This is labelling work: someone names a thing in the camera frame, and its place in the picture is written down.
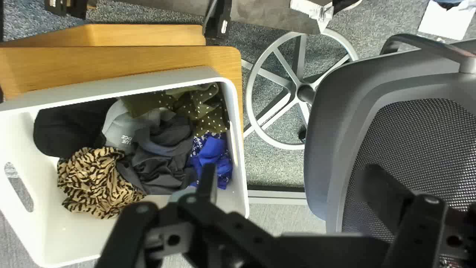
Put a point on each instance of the wooden stool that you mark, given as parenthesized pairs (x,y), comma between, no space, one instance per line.
(100,51)

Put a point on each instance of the white paper sheet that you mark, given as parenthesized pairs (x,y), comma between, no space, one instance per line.
(448,18)

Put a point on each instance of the grey mesh office chair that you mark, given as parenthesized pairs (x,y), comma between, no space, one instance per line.
(411,110)

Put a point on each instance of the olive polka dot garment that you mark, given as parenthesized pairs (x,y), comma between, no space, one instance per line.
(205,106)

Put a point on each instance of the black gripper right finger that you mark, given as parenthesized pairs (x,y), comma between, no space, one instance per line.
(416,221)

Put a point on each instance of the blue garment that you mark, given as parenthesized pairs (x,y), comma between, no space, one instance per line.
(213,149)

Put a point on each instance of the black garment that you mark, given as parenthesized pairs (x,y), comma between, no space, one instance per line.
(62,131)

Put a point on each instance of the white plastic storage box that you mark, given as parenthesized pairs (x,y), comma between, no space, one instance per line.
(30,200)

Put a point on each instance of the grey garment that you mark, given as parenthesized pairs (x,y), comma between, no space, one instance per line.
(157,148)

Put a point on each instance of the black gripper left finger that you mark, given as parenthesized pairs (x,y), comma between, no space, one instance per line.
(145,234)

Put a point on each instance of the tiger print clothing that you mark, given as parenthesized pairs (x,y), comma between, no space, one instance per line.
(91,182)

